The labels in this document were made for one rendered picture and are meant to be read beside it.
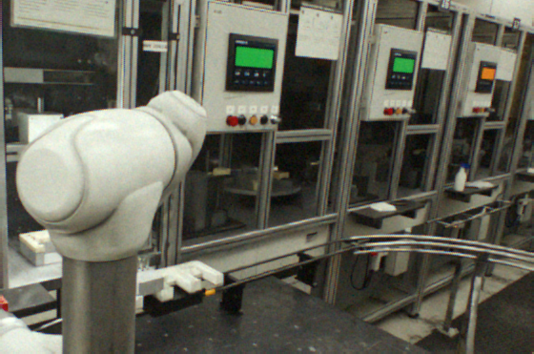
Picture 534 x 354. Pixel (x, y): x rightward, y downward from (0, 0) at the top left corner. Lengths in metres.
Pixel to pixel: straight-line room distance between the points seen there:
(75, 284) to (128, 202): 0.14
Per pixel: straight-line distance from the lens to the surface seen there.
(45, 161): 0.56
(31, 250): 1.73
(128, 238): 0.61
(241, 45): 1.84
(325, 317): 2.00
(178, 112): 0.71
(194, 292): 1.69
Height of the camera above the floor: 1.58
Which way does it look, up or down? 14 degrees down
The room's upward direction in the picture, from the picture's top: 4 degrees clockwise
